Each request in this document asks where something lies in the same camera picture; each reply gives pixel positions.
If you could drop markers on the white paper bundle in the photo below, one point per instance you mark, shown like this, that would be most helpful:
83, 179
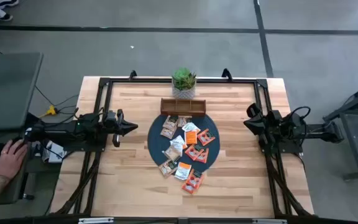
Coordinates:
54, 153

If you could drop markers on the round dark blue woven placemat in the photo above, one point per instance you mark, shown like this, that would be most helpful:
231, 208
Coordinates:
157, 146

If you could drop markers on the black metal desk frame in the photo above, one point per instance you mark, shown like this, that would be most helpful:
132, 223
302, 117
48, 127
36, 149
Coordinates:
350, 130

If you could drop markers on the red Ahmad peach tea packet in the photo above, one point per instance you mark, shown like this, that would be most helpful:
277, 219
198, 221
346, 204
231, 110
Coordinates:
203, 156
206, 137
189, 187
193, 152
196, 178

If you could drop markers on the wooden three-compartment tray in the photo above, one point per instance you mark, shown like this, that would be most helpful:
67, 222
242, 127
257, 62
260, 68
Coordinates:
182, 107

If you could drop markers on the black aluminium table frame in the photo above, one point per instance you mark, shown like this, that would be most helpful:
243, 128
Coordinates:
135, 80

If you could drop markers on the succulent in white patterned pot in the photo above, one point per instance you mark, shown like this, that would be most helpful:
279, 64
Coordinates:
183, 84

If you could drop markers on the person's white shoe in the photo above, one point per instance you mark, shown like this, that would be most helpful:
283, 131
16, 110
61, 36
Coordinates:
6, 2
2, 14

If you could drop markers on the brown Ahmad tea packet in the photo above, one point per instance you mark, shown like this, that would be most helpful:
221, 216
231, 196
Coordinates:
167, 133
167, 168
170, 122
172, 153
183, 120

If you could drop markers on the grey office desk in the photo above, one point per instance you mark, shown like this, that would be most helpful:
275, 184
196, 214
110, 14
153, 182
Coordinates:
8, 90

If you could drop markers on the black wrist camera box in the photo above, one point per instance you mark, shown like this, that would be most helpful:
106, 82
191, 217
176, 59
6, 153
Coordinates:
110, 118

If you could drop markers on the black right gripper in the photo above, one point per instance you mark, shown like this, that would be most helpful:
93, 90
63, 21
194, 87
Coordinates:
267, 124

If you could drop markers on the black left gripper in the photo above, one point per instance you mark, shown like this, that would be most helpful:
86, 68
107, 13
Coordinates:
120, 116

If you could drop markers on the silver metal bracket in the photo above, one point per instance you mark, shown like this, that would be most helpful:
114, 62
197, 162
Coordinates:
269, 221
95, 220

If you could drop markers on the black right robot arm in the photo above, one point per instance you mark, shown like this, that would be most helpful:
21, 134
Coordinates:
322, 132

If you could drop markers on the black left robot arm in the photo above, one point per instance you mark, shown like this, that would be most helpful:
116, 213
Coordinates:
61, 130

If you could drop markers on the person's hand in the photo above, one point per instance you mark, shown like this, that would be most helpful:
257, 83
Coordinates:
11, 158

